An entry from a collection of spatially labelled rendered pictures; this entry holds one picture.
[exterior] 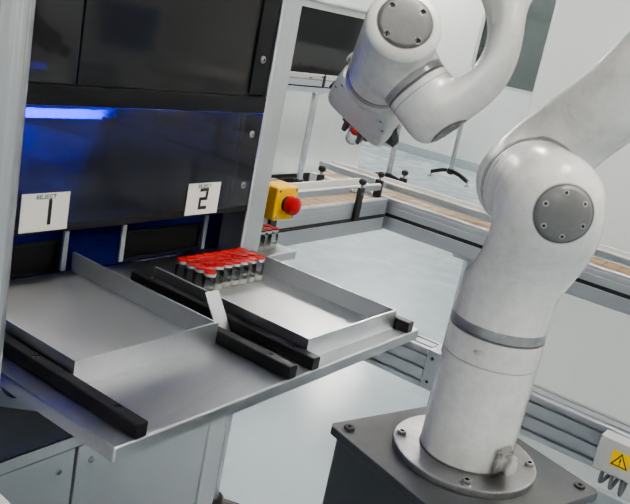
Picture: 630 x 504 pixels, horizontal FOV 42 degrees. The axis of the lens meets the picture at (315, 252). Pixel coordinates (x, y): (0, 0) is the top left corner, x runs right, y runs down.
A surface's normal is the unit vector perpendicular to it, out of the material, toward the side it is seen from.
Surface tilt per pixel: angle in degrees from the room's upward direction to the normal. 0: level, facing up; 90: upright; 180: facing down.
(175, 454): 90
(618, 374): 90
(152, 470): 90
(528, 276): 125
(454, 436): 90
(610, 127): 140
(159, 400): 0
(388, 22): 63
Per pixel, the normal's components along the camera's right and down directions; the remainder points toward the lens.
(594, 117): -0.65, 0.63
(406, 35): 0.11, -0.17
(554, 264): -0.02, 0.81
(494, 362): -0.19, 0.23
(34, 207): 0.79, 0.31
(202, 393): 0.19, -0.94
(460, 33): -0.58, 0.11
